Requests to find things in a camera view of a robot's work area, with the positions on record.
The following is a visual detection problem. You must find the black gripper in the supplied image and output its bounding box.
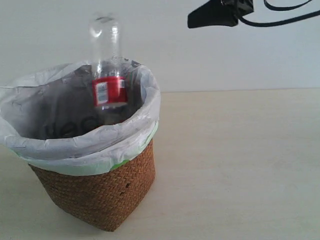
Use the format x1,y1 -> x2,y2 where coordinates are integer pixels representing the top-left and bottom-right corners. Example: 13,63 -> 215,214
187,0 -> 254,29

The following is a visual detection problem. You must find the clear red label cola bottle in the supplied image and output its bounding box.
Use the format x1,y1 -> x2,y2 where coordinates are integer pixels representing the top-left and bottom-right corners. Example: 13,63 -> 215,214
89,14 -> 128,125

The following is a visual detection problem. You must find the white plastic bin liner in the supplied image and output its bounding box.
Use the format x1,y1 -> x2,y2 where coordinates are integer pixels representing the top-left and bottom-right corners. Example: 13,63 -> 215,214
0,59 -> 161,176

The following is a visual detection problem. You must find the brown woven wicker basket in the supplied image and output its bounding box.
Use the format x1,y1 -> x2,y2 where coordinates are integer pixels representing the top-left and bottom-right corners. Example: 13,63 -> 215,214
30,141 -> 156,232

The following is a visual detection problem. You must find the black cable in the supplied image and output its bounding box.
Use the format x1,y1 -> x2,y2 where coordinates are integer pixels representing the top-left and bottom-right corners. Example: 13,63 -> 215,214
237,0 -> 320,28

